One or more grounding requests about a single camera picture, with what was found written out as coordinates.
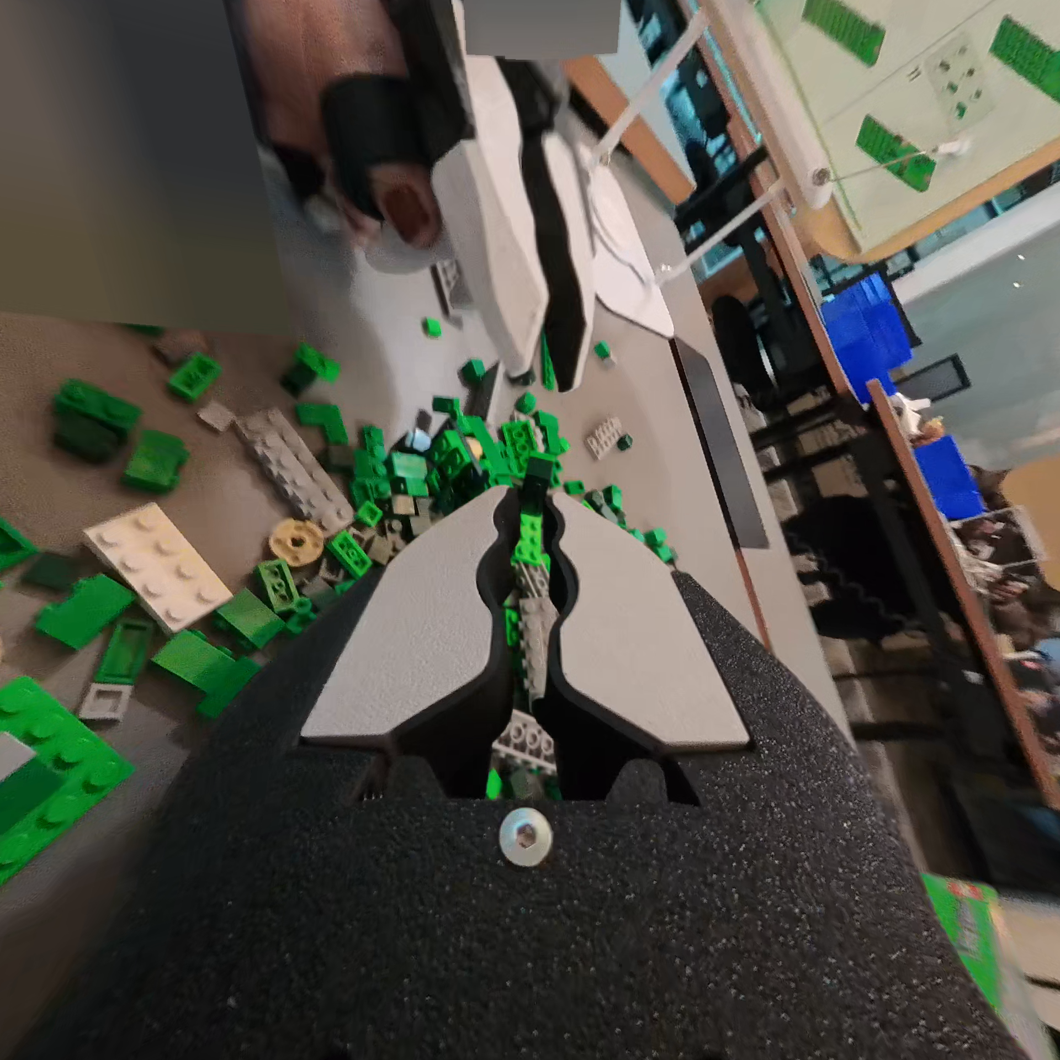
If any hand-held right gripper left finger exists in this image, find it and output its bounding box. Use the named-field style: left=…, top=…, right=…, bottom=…
left=300, top=485, right=511, bottom=744

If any white brick plate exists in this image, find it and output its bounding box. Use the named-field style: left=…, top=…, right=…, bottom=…
left=83, top=502, right=235, bottom=635

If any long grey brick plate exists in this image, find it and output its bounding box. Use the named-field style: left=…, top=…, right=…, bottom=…
left=235, top=408, right=356, bottom=533

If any blue storage bin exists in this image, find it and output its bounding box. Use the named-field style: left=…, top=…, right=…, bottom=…
left=818, top=272, right=915, bottom=397
left=911, top=434, right=988, bottom=521

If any tan round brick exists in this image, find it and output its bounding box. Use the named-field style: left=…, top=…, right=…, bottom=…
left=268, top=518, right=326, bottom=569

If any pale green instruction sheet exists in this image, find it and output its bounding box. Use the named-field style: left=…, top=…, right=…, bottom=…
left=749, top=0, right=1060, bottom=253

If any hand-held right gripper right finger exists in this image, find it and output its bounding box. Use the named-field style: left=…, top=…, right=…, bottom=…
left=547, top=494, right=753, bottom=756

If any green and grey brick assembly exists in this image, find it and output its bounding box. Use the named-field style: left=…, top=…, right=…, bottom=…
left=494, top=454, right=566, bottom=800

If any wooden shelf rack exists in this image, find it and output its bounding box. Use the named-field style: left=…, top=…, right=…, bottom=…
left=679, top=0, right=1060, bottom=813

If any black flat panel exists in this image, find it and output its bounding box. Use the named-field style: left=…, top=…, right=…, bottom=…
left=669, top=335, right=771, bottom=551

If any grey desk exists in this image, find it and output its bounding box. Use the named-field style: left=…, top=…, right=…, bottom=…
left=0, top=149, right=858, bottom=1060

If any person's left hand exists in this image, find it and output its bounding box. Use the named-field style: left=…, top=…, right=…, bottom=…
left=238, top=0, right=445, bottom=251

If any white rod stand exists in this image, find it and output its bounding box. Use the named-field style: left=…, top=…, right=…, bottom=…
left=580, top=0, right=974, bottom=287

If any pile of green building bricks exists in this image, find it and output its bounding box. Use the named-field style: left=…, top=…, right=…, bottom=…
left=0, top=323, right=682, bottom=746

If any large green baseplate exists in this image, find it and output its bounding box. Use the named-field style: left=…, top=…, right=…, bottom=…
left=0, top=676, right=136, bottom=886

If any white flat stand base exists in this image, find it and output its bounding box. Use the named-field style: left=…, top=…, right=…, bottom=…
left=592, top=161, right=677, bottom=339

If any green cardboard box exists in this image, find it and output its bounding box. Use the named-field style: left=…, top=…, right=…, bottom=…
left=919, top=872, right=1060, bottom=1060

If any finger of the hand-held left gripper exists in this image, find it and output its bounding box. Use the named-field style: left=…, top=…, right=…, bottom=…
left=431, top=60, right=549, bottom=379
left=520, top=131, right=601, bottom=394

